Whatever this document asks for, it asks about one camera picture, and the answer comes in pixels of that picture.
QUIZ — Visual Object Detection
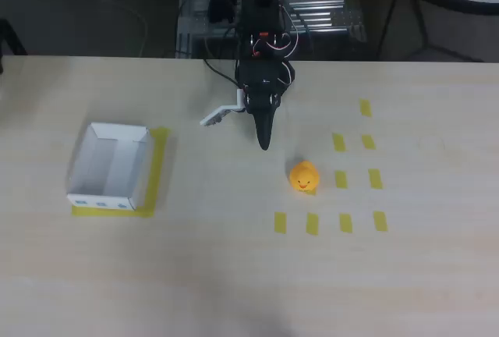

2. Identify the yellow rubber duck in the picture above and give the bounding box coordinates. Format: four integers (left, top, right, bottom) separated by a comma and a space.
288, 160, 320, 195

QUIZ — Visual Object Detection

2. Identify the black device on rack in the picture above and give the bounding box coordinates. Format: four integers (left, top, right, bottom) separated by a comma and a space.
207, 0, 239, 25

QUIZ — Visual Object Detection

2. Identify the white gripper camera mount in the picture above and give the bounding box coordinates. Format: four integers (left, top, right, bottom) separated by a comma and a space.
200, 89, 247, 127

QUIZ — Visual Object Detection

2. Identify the metal roller rack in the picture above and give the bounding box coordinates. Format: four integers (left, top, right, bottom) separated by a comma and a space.
177, 0, 370, 59

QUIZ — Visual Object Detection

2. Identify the black table leg frame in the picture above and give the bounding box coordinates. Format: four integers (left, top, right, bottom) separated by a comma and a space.
382, 0, 487, 63

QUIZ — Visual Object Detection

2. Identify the black cable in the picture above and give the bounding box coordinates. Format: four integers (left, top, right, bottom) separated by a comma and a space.
202, 58, 240, 86

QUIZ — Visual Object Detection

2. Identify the white open cardboard box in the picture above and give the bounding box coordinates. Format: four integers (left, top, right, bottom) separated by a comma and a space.
65, 121, 154, 211

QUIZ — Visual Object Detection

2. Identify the red white servo wire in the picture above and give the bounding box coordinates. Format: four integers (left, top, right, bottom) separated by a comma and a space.
278, 3, 300, 57
277, 60, 296, 89

